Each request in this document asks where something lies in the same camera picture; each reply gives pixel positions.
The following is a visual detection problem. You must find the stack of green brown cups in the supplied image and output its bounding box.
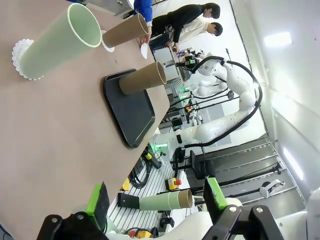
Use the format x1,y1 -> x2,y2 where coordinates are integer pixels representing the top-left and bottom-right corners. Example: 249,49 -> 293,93
138,189 -> 193,211

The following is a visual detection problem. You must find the yellow emergency stop red button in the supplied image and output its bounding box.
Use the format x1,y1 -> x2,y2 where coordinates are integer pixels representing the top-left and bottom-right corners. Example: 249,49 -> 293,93
166,177 -> 183,191

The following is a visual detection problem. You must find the person in black sweater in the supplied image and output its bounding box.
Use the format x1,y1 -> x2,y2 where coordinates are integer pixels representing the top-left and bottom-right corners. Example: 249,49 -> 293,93
149,2 -> 221,51

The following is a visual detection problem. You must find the white paper doily coaster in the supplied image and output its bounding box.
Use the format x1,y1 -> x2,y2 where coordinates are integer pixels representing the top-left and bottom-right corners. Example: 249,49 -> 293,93
99,29 -> 116,54
11,38 -> 46,81
140,42 -> 149,60

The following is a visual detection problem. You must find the person in white top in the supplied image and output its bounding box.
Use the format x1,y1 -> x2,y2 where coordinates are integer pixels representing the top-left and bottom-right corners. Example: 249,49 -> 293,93
172,17 -> 224,51

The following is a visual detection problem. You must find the brown tall cup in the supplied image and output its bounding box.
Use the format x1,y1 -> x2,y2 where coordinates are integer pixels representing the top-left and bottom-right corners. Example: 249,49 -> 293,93
101,12 -> 150,48
118,60 -> 168,95

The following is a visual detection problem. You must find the person's left hand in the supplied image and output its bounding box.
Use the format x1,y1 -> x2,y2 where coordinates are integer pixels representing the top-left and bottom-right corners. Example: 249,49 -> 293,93
138,34 -> 151,46

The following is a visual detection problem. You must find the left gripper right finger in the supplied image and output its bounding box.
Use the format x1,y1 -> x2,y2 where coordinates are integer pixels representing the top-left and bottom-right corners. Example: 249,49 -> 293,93
203,176 -> 285,240

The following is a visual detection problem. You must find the black cable sleeve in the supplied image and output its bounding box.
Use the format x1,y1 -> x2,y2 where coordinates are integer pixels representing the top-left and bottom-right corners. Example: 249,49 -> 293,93
183,56 -> 263,151

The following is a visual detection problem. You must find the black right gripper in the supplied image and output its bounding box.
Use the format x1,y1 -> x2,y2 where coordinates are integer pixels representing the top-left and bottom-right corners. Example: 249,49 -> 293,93
176,57 -> 204,74

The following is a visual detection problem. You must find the black plastic serving tray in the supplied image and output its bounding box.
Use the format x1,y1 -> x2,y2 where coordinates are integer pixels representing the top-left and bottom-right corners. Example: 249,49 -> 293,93
102,68 -> 156,149

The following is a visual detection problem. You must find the white handheld device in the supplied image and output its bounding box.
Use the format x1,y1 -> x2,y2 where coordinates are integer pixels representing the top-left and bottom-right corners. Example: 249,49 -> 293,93
259,179 -> 286,198

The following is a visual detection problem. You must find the person's left forearm blue sleeve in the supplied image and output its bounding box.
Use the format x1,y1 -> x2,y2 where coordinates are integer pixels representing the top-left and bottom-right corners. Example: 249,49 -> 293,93
139,9 -> 153,37

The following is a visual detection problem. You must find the black cable coil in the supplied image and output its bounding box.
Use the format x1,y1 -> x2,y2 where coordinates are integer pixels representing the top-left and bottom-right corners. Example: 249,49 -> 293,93
129,159 -> 153,189

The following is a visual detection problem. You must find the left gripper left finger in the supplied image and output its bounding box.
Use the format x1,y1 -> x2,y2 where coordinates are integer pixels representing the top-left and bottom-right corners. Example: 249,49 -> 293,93
36,181 -> 111,240

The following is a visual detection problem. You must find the light green tall cup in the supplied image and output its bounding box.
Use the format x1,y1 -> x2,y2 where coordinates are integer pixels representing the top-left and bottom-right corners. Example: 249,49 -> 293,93
19,2 -> 103,81

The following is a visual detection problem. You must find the person in blue shirt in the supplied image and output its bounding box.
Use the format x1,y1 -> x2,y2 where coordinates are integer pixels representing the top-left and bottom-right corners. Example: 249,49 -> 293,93
133,0 -> 154,16

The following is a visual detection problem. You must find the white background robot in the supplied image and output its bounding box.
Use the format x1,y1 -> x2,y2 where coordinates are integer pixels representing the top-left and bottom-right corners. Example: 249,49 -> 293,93
186,74 -> 229,99

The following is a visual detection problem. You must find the yellow emergency stop box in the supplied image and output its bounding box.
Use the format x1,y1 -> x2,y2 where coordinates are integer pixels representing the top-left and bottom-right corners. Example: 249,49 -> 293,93
127,226 -> 154,239

